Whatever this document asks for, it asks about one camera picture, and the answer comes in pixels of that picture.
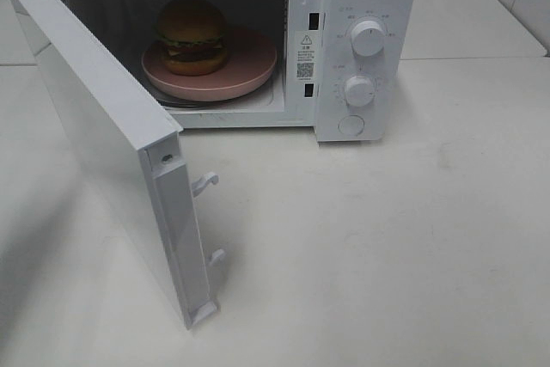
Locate pink round plate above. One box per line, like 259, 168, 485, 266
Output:
141, 26, 278, 101

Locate white microwave door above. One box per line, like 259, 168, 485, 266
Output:
10, 0, 224, 327

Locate burger with lettuce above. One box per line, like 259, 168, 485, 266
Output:
155, 0, 229, 76

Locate glass microwave turntable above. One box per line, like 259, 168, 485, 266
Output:
150, 73, 279, 109

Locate white lower timer knob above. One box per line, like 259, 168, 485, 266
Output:
344, 76, 376, 107

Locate white warning label sticker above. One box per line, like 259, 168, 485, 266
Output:
293, 30, 319, 82

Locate white microwave oven body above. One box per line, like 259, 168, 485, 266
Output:
61, 0, 413, 141

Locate white upper power knob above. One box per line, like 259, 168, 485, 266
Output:
350, 16, 387, 58

